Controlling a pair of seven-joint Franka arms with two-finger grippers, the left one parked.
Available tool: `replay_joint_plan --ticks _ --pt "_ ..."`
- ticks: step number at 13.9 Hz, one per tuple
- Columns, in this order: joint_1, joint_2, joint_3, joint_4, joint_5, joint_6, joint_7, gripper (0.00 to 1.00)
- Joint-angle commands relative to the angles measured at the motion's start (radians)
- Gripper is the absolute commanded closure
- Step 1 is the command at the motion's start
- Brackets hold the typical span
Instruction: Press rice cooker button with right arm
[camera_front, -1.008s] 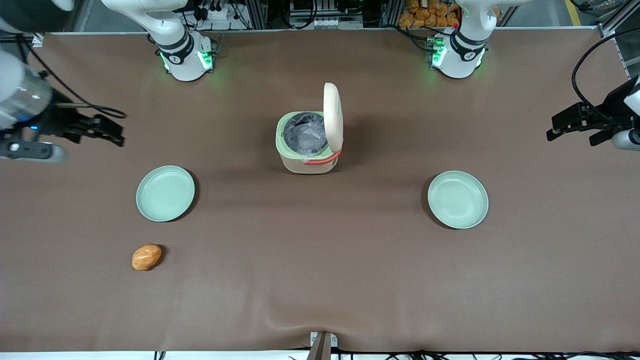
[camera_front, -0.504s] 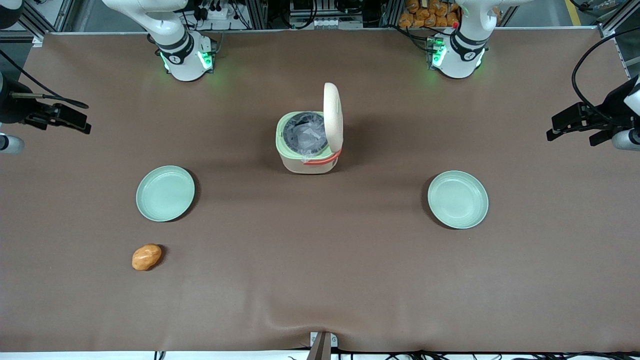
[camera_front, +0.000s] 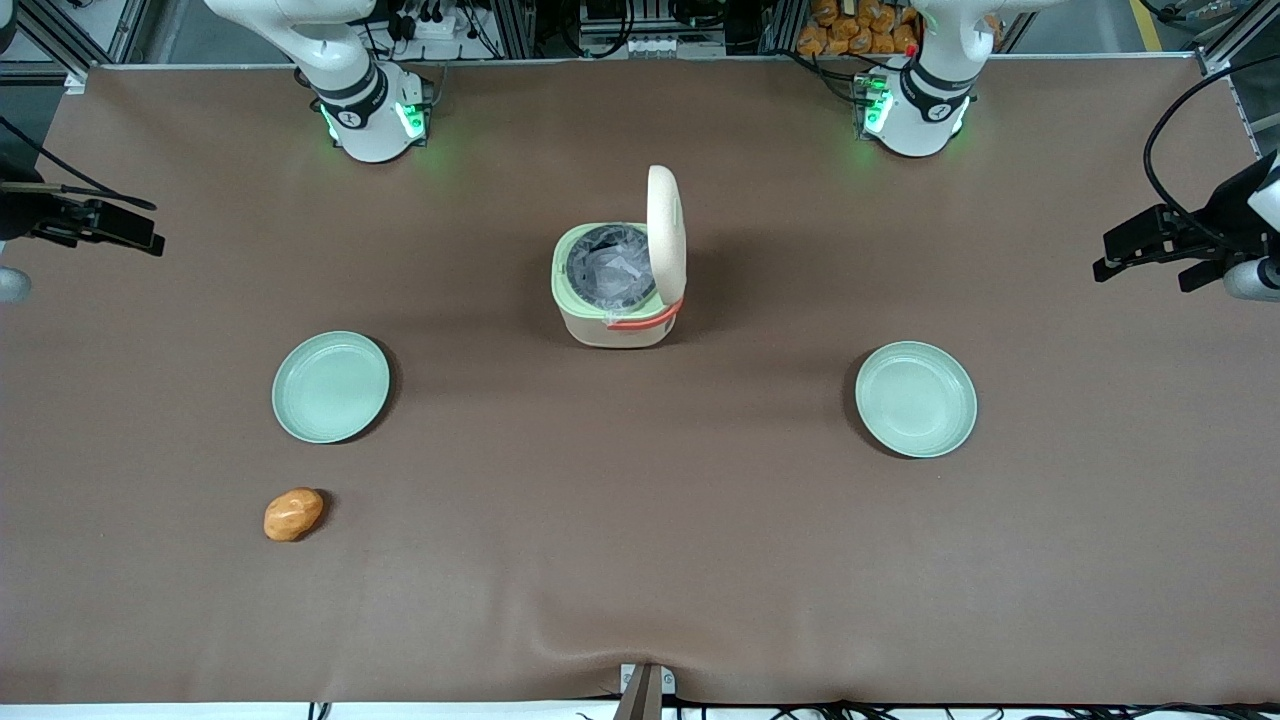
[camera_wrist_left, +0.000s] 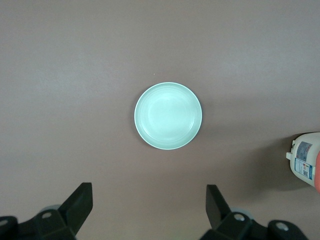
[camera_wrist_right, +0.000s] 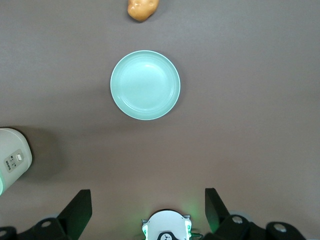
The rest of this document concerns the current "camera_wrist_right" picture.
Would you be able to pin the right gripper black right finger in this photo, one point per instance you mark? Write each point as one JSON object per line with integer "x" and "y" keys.
{"x": 225, "y": 221}

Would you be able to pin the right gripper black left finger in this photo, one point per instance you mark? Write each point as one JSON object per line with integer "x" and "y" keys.
{"x": 63, "y": 220}

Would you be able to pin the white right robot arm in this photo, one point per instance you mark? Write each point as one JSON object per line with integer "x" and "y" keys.
{"x": 166, "y": 225}

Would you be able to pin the brown table cloth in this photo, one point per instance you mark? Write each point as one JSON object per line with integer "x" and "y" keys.
{"x": 237, "y": 125}

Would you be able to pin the mint green round plate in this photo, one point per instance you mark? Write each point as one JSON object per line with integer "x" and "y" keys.
{"x": 145, "y": 85}

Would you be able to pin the orange brown potato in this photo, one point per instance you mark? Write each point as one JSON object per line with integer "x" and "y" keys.
{"x": 142, "y": 8}

